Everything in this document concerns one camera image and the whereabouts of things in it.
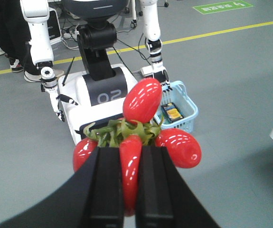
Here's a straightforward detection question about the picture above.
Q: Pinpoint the standing person in black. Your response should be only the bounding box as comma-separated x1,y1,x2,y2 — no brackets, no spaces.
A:
0,0,54,83

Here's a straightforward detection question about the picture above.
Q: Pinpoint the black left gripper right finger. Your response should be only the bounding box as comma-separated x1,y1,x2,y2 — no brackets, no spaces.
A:
135,146,219,228

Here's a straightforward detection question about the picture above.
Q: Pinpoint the black Franzzi cookie box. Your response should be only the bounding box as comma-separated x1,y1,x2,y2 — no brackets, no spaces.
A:
161,102,184,123

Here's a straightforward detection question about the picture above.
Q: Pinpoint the blue plastic shopping basket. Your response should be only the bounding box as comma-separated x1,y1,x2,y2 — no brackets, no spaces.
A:
153,81,198,133

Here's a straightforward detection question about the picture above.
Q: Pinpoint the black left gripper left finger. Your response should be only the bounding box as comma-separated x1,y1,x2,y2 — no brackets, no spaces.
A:
0,147,124,228

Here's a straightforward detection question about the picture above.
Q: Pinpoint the white humanoid robot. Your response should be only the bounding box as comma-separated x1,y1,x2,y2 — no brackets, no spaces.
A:
19,0,170,145

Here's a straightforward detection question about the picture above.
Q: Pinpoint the red cherry tomato bunch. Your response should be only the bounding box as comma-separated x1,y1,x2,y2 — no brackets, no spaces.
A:
73,78,202,217

